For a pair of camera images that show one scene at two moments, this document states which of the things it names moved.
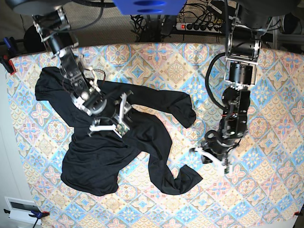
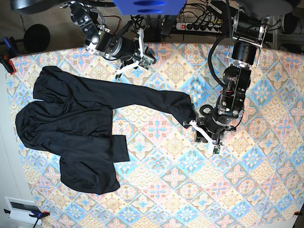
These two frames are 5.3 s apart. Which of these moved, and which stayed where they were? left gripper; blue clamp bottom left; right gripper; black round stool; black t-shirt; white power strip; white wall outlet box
Moved: left gripper; right gripper; black t-shirt
Stayed: white wall outlet box; blue clamp bottom left; white power strip; black round stool
